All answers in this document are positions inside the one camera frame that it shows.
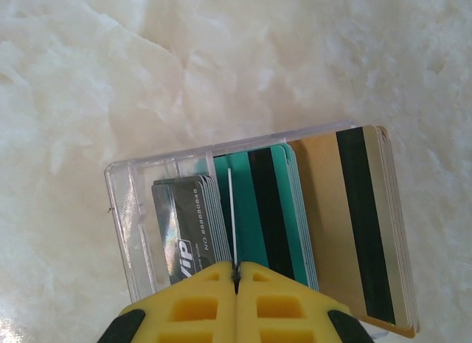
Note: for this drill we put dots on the thin white-edged plastic card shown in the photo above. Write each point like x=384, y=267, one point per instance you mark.
x=231, y=217

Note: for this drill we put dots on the teal card stack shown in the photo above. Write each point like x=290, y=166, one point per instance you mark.
x=280, y=210

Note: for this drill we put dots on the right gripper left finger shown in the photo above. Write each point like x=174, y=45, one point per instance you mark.
x=221, y=321

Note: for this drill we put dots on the gold card stack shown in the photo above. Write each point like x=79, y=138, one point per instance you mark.
x=324, y=210

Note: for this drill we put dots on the grey VIP card stack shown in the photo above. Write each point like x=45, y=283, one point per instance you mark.
x=184, y=217

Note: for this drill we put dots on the stack of coloured cards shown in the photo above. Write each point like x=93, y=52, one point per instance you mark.
x=125, y=217

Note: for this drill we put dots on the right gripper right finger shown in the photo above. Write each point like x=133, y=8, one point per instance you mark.
x=250, y=321

